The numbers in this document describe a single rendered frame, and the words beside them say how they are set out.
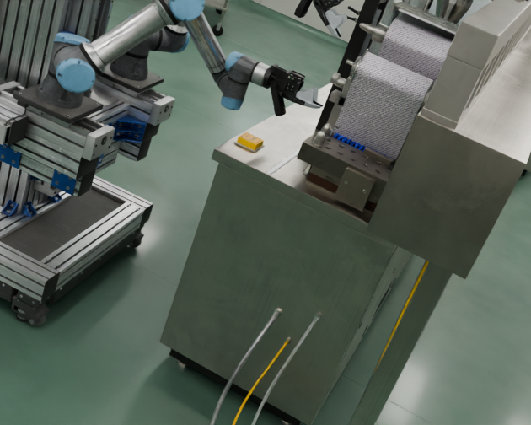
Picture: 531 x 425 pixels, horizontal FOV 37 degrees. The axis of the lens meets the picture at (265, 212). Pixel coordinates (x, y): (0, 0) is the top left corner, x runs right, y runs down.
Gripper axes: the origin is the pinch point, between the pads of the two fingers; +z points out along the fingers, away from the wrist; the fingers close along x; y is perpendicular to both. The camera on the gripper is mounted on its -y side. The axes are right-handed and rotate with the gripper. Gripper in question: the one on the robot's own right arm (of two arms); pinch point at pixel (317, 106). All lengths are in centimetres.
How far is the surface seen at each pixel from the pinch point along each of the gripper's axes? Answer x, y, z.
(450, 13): 72, 34, 20
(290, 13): 556, -98, -192
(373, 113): -0.4, 6.2, 18.6
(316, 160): -20.0, -9.8, 10.5
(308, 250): -26.0, -36.8, 20.3
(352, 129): -0.3, -1.8, 14.1
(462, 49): -83, 51, 43
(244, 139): -13.4, -16.7, -16.4
